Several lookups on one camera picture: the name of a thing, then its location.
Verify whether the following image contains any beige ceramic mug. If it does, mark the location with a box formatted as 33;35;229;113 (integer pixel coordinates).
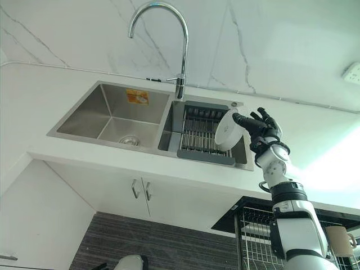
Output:
325;226;357;258

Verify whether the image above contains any white wall power socket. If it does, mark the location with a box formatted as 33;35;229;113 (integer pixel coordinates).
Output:
341;62;360;83

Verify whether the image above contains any wire dishwasher rack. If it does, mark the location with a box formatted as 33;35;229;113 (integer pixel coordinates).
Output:
237;206;360;270

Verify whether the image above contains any white cabinet door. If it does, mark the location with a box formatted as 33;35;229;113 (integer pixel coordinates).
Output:
44;160;151;218
141;176;244;233

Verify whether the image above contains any white round bowl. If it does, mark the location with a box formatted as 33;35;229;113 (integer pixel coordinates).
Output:
214;107;250;150

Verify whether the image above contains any black open dishwasher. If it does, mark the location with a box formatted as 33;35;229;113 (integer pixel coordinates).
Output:
210;196;360;270

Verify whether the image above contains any round sink drain strainer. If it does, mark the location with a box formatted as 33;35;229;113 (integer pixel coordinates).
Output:
118;134;141;146

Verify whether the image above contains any grey dish drying rack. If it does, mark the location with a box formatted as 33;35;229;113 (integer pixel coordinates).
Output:
176;100;236;167

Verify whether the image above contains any chrome gooseneck faucet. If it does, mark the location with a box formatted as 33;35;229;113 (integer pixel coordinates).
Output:
128;1;190;100

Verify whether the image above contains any orange sink sticker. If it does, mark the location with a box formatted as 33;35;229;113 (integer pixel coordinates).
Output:
125;88;150;106

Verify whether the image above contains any stainless steel double sink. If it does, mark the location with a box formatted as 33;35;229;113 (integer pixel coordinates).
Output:
46;80;255;172

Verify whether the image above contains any silver robot body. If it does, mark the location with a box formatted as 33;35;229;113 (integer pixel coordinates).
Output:
97;254;154;270

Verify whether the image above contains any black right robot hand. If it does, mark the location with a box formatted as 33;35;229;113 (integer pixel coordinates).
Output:
232;106;282;154

